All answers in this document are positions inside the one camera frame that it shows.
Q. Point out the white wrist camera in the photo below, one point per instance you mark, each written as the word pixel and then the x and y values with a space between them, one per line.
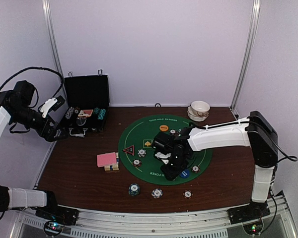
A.
pixel 162 156
pixel 51 105

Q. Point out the brown red chip stack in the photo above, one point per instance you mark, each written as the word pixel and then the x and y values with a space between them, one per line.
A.
pixel 187 194

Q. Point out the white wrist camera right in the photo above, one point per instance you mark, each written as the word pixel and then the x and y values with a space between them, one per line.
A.
pixel 162 156

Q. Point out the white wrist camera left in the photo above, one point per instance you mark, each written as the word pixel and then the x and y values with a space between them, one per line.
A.
pixel 51 105

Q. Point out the blue round blind button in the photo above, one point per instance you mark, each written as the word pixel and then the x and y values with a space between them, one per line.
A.
pixel 185 174

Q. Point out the red card deck in case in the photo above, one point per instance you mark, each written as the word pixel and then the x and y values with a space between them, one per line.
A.
pixel 85 113

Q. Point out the brown chips in case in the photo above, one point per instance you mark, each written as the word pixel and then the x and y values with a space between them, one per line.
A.
pixel 77 110

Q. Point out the black chip carrying case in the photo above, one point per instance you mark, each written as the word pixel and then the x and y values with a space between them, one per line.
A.
pixel 87 92

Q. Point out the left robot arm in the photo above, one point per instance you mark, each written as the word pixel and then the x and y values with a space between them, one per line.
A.
pixel 22 127

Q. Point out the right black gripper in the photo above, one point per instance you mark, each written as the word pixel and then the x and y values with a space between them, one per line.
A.
pixel 171 175

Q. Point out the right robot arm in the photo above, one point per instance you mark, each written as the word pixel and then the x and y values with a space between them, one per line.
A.
pixel 253 131

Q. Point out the clear dealer button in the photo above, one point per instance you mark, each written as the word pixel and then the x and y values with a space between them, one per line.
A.
pixel 80 121

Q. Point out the blue green chip stack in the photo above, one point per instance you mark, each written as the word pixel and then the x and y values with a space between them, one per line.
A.
pixel 96 111

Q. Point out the pink backed card deck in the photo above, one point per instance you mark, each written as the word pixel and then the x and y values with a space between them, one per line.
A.
pixel 106 159

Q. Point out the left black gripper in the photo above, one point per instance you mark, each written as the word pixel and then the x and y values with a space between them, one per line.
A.
pixel 48 135

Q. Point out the orange round blind button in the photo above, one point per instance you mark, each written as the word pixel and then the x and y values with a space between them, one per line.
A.
pixel 164 128

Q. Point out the gold card deck box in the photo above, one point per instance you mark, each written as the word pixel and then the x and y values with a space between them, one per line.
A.
pixel 111 167

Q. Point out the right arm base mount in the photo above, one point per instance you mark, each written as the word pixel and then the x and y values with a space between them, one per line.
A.
pixel 248 212

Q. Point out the teal chip stack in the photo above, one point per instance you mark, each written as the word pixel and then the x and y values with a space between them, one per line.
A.
pixel 101 114

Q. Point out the red black triangular button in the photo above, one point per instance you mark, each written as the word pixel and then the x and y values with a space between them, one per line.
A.
pixel 129 150

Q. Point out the round green poker mat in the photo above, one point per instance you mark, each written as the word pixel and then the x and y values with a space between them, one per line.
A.
pixel 141 134

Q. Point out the dark blue chip stack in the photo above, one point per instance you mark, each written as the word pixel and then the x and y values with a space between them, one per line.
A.
pixel 134 189

